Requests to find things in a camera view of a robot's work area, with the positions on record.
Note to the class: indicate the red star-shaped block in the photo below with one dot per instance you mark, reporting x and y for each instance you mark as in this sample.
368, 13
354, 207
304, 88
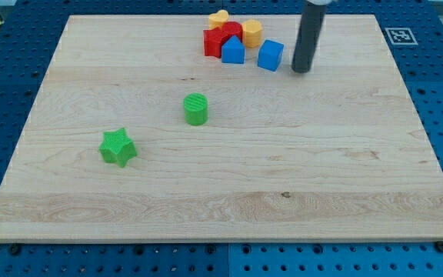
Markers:
213, 40

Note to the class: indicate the white fiducial marker tag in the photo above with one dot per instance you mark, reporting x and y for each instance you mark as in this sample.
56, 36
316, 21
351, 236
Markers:
401, 36

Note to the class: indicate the yellow hexagon block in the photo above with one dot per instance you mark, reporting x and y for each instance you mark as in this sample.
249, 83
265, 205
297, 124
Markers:
251, 33

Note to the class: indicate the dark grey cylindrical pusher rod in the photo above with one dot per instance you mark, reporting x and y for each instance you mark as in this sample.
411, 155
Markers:
312, 17

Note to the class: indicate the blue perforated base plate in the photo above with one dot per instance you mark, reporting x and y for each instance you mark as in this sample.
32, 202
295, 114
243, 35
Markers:
28, 38

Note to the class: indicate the blue cube block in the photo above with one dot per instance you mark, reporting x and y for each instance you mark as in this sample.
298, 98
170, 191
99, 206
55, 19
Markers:
269, 55

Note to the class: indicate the yellow heart block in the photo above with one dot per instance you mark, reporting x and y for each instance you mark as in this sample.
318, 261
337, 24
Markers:
218, 19

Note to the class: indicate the green cylinder block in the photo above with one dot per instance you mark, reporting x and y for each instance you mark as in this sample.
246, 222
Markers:
196, 109

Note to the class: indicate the red cylinder block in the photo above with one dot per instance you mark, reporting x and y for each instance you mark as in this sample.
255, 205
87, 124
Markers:
233, 29

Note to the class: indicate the blue house-shaped block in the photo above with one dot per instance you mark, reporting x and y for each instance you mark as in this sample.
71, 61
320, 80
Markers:
233, 51

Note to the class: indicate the light wooden board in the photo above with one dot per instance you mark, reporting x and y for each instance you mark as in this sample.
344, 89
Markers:
335, 155

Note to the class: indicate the green star block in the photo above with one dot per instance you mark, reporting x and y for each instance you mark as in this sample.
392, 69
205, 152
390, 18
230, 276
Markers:
117, 147

